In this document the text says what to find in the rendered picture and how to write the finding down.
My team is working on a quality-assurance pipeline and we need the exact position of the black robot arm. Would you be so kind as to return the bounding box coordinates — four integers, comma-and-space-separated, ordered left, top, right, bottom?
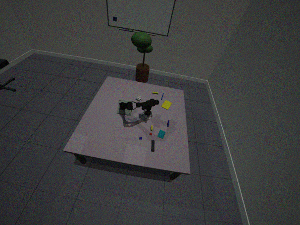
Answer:
119, 99, 159, 110

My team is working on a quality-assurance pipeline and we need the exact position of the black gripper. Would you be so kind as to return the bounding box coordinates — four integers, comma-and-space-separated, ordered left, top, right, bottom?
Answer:
145, 106, 151, 115

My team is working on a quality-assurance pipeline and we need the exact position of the teal flat plate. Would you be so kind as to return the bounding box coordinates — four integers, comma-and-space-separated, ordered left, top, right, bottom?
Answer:
158, 130, 166, 139

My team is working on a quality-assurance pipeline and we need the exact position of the yellow flat square plate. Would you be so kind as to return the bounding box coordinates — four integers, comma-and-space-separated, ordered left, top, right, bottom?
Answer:
161, 100, 172, 110

